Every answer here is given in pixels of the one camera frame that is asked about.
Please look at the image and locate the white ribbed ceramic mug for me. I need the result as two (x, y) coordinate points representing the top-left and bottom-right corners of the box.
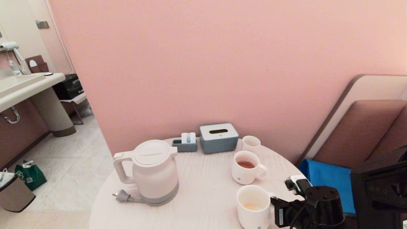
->
(236, 185), (278, 229)
(231, 150), (267, 185)

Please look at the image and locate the white electric kettle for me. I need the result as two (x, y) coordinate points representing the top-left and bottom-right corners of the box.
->
(113, 140), (179, 206)

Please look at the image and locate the clear plastic bottle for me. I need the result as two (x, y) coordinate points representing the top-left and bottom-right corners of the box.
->
(7, 52), (24, 76)

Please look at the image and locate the blue folded cloth bag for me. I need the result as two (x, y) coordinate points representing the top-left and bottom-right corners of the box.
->
(299, 159), (356, 214)

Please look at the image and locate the blue-grey tissue box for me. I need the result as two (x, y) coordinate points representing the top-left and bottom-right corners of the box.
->
(199, 123), (239, 154)

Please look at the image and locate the brown and cream sofa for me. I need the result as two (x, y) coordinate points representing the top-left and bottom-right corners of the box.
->
(296, 74), (407, 172)

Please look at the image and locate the small blue-grey tray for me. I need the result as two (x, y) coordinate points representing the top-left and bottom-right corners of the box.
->
(172, 137), (198, 152)

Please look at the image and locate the grey kettle power plug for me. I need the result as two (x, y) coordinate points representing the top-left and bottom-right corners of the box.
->
(112, 189), (143, 203)

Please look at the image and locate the white metal-legged stool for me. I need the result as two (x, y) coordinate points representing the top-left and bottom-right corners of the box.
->
(60, 92), (89, 125)

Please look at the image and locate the black box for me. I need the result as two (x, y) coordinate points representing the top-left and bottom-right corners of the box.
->
(52, 74), (86, 101)

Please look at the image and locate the green shopping bag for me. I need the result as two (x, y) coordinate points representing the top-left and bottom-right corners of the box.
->
(15, 160), (47, 191)

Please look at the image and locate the brown trash bin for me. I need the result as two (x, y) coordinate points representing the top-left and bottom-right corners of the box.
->
(0, 173), (36, 212)

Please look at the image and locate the brown tissue holder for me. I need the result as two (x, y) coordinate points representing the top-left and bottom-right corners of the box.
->
(25, 55), (50, 74)

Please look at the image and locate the chrome sink drain pipe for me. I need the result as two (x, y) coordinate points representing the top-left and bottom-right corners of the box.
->
(0, 106), (21, 124)

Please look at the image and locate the white sink counter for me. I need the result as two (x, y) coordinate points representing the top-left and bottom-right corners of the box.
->
(0, 73), (77, 137)

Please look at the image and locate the white hair dryer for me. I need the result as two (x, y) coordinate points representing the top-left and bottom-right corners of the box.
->
(0, 41), (25, 62)

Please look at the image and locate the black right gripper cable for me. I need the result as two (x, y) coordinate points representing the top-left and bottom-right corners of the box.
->
(289, 204), (307, 229)

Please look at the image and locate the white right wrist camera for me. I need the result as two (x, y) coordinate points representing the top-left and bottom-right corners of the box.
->
(285, 175), (312, 195)

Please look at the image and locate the small white handleless cup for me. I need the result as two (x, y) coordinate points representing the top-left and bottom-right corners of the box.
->
(241, 135), (261, 152)

